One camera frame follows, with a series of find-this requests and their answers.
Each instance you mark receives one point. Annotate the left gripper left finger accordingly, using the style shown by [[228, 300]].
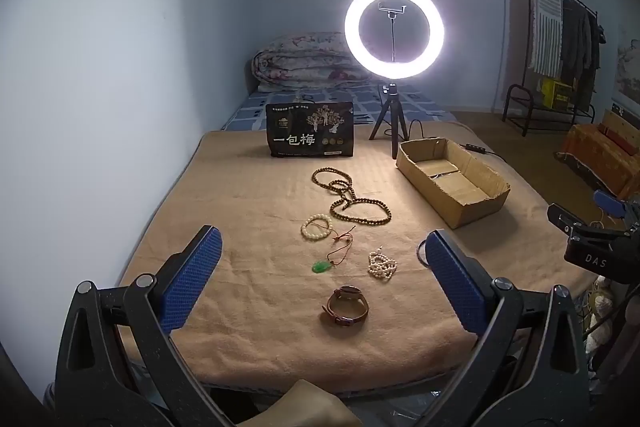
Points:
[[117, 365]]

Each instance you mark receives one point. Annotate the black clothes rack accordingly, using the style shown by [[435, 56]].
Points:
[[522, 104]]

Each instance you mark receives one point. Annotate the red leather strap watch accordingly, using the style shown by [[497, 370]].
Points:
[[347, 306]]

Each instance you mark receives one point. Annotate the open cardboard box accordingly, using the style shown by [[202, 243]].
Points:
[[460, 187]]

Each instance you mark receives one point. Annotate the yellow box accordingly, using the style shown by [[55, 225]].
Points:
[[555, 94]]

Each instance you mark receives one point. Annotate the dark hanging clothes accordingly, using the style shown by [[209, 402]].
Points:
[[582, 37]]

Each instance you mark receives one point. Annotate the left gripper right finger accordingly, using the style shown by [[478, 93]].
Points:
[[528, 367]]

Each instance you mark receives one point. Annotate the wooden box on table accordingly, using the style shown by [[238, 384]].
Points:
[[621, 126]]

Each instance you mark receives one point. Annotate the black printed snack bag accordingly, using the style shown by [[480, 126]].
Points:
[[303, 129]]

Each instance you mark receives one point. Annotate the white ring light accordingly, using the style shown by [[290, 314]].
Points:
[[394, 70]]

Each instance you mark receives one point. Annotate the landscape wall painting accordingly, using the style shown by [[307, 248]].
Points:
[[627, 68]]

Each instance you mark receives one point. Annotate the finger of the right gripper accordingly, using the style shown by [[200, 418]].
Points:
[[610, 205], [570, 220]]

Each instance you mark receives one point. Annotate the white striped hanging towel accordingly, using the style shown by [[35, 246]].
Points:
[[546, 45]]

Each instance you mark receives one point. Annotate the black tripod stand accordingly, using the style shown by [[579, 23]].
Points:
[[392, 108]]

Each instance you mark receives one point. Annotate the orange covered low table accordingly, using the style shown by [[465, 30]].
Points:
[[609, 163]]

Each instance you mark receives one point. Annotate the folded floral quilt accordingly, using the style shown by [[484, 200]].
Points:
[[316, 59]]

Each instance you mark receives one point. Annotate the dark blue bangle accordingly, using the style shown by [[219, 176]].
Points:
[[421, 254]]

